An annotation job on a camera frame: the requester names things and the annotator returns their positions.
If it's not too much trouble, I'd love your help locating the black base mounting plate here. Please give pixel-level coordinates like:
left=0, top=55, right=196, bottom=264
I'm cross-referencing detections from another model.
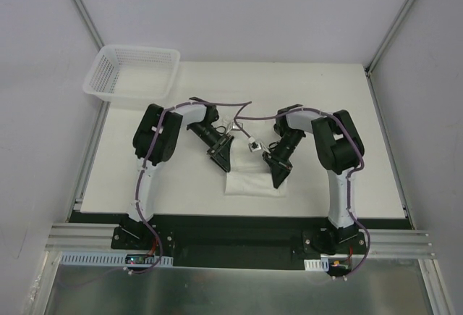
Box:
left=68, top=211, right=368, bottom=269

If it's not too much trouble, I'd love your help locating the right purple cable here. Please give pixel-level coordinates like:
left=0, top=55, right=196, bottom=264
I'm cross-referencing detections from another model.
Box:
left=234, top=108, right=372, bottom=287

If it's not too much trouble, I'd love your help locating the white perforated plastic basket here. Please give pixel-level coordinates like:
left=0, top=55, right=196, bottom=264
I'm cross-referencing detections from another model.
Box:
left=82, top=44, right=181, bottom=106

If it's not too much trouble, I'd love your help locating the aluminium frame rail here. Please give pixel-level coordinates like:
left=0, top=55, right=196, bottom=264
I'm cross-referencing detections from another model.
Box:
left=45, top=223, right=436, bottom=260

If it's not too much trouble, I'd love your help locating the left slotted cable duct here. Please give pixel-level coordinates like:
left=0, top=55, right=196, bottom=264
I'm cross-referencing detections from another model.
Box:
left=60, top=252, right=174, bottom=268

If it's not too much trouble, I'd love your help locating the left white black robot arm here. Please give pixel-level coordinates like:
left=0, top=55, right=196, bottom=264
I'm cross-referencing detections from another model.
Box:
left=127, top=97, right=234, bottom=249

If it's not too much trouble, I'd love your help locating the right slotted cable duct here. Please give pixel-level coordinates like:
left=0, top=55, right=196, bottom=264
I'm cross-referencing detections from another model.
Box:
left=304, top=258, right=329, bottom=272

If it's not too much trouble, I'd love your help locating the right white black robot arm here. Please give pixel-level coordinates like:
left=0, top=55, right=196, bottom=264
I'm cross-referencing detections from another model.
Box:
left=263, top=104, right=365, bottom=255

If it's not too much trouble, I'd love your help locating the white t shirt robot print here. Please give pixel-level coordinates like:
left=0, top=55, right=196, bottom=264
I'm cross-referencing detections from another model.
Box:
left=224, top=138, right=287, bottom=198

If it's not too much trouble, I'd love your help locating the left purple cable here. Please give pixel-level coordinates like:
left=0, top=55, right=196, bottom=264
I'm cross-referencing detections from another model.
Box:
left=122, top=100, right=253, bottom=287

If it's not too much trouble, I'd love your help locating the slotted cable duct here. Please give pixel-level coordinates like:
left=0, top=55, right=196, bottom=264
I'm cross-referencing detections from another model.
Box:
left=304, top=258, right=329, bottom=272
left=60, top=252, right=174, bottom=268

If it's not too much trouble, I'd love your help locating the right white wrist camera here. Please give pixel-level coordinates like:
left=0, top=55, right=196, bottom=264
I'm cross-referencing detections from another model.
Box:
left=248, top=141, right=269, bottom=153

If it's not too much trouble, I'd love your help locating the purple cable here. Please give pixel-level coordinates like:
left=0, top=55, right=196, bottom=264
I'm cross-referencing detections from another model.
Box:
left=122, top=100, right=253, bottom=287
left=234, top=108, right=372, bottom=287

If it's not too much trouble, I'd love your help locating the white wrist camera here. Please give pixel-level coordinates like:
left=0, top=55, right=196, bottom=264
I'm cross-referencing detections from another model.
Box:
left=248, top=141, right=269, bottom=153
left=224, top=120, right=243, bottom=133

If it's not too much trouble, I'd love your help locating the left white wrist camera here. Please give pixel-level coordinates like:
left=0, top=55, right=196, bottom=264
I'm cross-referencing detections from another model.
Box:
left=224, top=120, right=243, bottom=133

